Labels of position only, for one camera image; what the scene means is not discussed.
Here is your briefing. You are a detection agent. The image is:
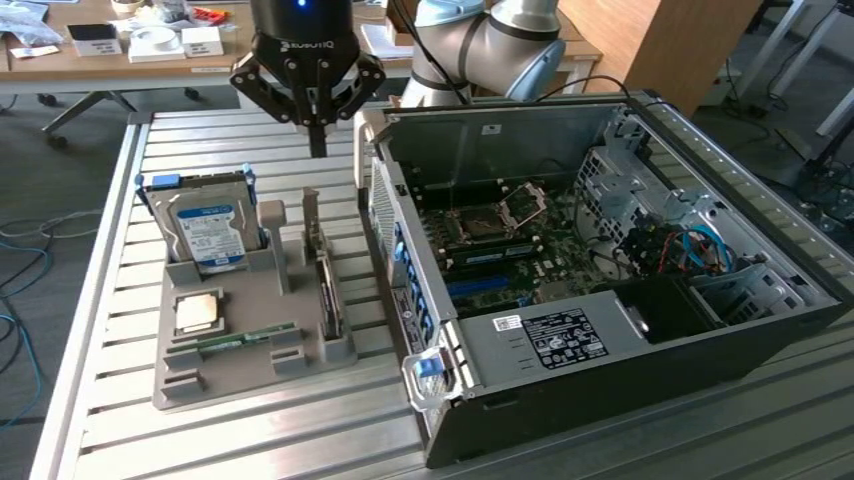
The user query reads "white box with black top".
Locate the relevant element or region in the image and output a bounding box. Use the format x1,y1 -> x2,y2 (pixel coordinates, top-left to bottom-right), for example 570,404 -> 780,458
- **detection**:
63,22 -> 125,58

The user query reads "green motherboard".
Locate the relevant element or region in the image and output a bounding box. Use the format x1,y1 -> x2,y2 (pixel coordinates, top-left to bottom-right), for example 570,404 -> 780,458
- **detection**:
398,164 -> 621,321

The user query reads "white box with tape roll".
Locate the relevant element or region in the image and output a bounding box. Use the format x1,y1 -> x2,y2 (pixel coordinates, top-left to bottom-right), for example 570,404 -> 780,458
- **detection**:
125,25 -> 186,64

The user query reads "labelled installed RAM stick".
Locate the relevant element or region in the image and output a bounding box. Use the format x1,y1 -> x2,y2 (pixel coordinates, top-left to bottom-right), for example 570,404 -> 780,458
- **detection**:
449,242 -> 540,269

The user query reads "blue wire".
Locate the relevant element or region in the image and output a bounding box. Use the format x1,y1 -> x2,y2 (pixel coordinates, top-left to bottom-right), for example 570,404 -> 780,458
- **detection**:
669,224 -> 735,274

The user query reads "silver CPU chip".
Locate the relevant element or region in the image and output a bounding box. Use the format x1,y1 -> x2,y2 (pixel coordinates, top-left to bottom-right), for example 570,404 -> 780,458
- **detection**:
173,294 -> 221,334

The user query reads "black open PC case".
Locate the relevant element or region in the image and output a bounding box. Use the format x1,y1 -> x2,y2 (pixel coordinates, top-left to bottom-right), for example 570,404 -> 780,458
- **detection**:
352,88 -> 854,471

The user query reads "green RAM stick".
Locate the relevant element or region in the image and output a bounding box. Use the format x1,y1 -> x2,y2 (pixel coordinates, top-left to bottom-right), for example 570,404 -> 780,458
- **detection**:
165,322 -> 298,354

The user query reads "clear plastic bag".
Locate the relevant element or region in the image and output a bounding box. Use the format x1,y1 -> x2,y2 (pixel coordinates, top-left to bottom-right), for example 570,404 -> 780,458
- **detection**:
0,0 -> 65,46

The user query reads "stack of papers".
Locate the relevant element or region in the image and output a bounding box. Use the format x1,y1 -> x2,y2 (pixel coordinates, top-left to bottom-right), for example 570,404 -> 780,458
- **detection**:
358,22 -> 416,60

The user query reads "grey power supply unit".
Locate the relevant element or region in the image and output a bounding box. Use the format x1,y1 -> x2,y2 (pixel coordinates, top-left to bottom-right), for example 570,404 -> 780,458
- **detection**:
456,292 -> 649,390

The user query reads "metal socket cover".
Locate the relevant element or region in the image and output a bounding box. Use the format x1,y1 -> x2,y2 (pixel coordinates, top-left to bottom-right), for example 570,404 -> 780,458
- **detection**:
498,182 -> 552,231

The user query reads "grey parts rack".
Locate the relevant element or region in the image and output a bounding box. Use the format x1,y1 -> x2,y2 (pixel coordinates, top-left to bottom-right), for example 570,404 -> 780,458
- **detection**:
150,198 -> 361,414

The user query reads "low metal disk bay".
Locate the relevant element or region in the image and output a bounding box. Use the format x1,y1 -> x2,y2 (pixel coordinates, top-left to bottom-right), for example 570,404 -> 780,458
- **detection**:
685,262 -> 812,326

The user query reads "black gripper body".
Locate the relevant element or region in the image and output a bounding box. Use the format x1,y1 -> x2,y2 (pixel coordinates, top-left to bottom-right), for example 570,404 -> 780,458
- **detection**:
252,0 -> 365,107

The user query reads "orange plastic item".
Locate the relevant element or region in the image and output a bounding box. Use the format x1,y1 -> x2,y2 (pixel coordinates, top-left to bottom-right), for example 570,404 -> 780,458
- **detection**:
189,5 -> 232,25

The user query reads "white paper card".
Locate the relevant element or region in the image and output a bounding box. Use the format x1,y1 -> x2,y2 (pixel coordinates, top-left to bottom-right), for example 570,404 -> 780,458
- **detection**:
9,44 -> 61,60

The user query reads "blue floor cable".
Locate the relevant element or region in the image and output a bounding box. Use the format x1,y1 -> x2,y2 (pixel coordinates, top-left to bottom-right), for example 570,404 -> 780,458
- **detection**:
0,239 -> 51,431

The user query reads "wooden cabinet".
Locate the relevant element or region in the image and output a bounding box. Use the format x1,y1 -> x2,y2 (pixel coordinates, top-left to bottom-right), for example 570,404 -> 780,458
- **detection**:
556,0 -> 765,116

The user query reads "blue expansion slot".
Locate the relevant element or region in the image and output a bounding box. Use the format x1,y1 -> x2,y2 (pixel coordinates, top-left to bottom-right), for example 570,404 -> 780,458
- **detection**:
444,274 -> 512,299

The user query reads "black graphics card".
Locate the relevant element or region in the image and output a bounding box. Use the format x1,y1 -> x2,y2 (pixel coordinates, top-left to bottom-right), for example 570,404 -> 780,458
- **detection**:
300,185 -> 349,346

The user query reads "black plastic shroud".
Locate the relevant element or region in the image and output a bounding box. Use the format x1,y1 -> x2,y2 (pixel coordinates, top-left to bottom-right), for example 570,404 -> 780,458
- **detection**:
609,277 -> 727,347

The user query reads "tall metal disk bay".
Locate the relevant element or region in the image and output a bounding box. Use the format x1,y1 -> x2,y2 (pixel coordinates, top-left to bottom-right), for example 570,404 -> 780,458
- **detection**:
572,144 -> 725,251

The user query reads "wooden desk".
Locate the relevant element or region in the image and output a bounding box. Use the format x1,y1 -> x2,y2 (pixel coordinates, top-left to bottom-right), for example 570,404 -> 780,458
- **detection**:
0,0 -> 605,146

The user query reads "CPU socket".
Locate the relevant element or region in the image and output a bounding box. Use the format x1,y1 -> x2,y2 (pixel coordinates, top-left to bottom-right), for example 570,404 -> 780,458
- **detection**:
452,207 -> 508,241

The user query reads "plain white box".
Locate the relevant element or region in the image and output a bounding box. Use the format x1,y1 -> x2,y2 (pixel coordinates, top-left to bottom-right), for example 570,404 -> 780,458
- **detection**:
178,25 -> 225,59

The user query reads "hard disk in blue caddy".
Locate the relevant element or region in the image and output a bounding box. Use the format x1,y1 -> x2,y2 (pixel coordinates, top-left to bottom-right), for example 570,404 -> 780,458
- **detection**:
134,162 -> 266,275

